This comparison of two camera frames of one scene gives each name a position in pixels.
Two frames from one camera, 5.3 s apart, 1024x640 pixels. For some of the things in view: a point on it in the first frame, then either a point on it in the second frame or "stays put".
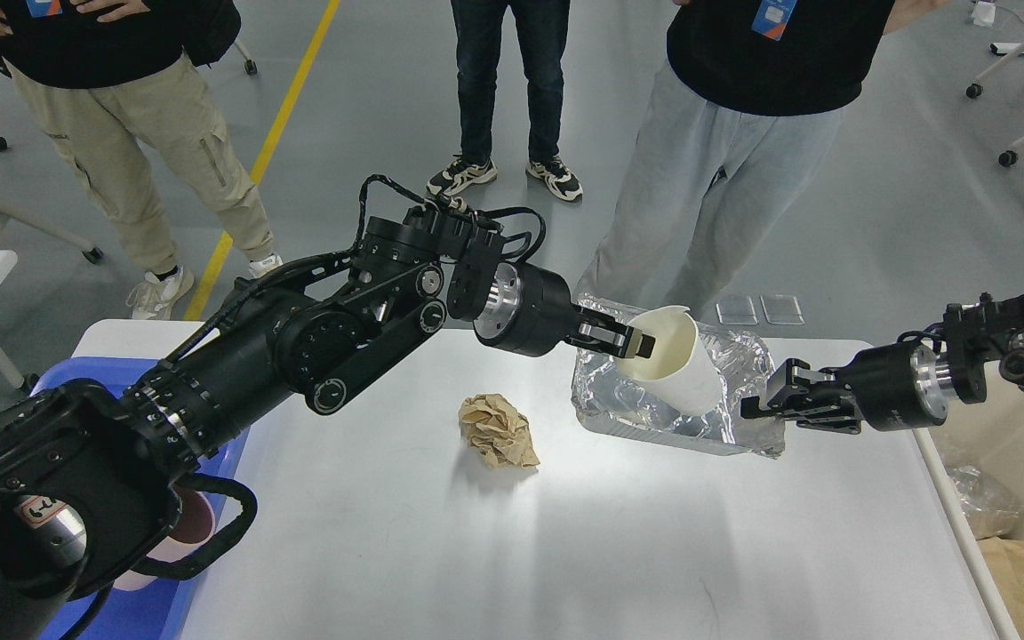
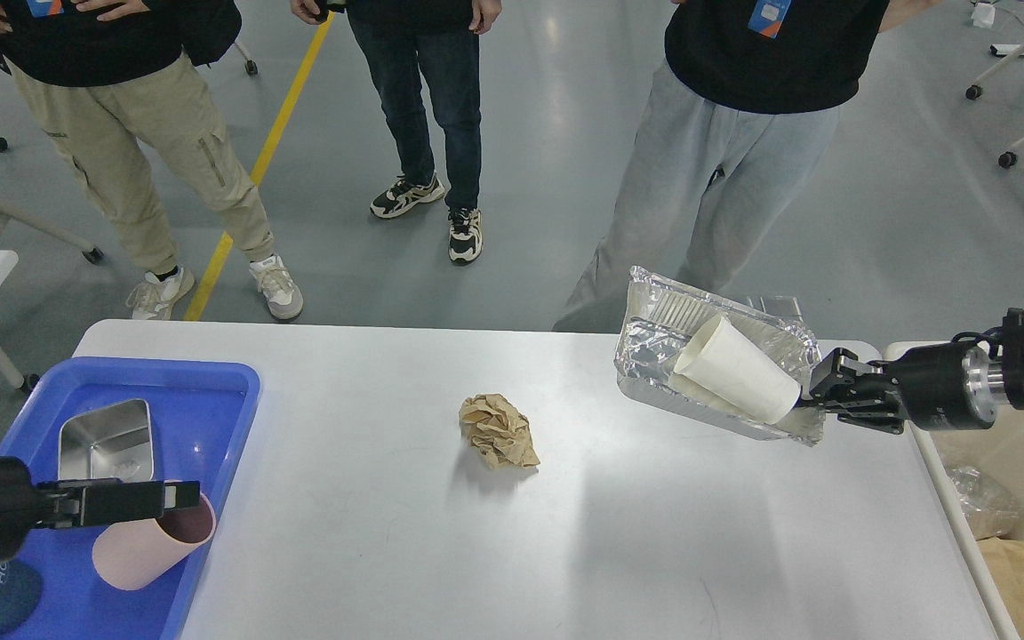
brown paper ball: x=499 y=432 stays put
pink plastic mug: x=194 y=527 stays put
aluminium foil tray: x=604 y=395 → x=659 y=319
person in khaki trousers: x=121 y=83 stays put
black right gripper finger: x=791 y=381 → x=840 y=375
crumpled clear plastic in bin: x=992 y=509 stays put
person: x=481 y=29 → x=393 y=36
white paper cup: x=681 y=373 → x=725 y=369
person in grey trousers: x=733 y=126 stays put
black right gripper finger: x=831 y=417 → x=881 y=415
